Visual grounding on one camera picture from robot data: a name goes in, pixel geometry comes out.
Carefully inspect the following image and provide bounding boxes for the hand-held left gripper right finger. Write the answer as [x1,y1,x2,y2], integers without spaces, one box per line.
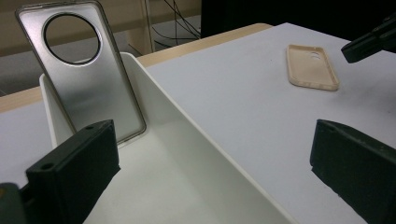
[309,119,396,224]

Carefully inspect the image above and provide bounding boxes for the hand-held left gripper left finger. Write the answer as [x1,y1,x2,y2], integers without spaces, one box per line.
[21,119,120,224]

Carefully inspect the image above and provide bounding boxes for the beige phone case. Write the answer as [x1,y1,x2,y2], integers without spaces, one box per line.
[286,44,340,91]

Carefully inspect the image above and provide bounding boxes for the silver phone case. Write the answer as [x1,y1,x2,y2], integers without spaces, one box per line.
[15,0,148,147]

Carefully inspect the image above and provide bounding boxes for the white plastic storage box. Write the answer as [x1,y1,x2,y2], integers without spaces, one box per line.
[38,50,300,224]

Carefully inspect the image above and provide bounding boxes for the black curtain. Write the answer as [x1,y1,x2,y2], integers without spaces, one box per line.
[200,0,396,54]

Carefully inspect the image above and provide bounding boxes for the wooden table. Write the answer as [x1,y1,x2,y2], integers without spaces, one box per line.
[0,22,274,115]

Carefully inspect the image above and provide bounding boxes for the bundle of black cables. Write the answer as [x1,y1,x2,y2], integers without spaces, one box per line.
[143,0,202,56]

